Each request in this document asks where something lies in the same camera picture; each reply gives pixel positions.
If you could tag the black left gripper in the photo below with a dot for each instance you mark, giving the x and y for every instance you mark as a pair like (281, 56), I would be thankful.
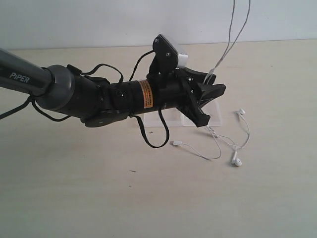
(184, 89)

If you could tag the clear plastic hinged case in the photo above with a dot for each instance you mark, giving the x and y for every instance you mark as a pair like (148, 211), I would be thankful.
(210, 114)

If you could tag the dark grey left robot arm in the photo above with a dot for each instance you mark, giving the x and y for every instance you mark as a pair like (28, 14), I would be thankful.
(98, 102)

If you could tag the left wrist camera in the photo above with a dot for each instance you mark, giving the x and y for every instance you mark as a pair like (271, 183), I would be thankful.
(169, 55)

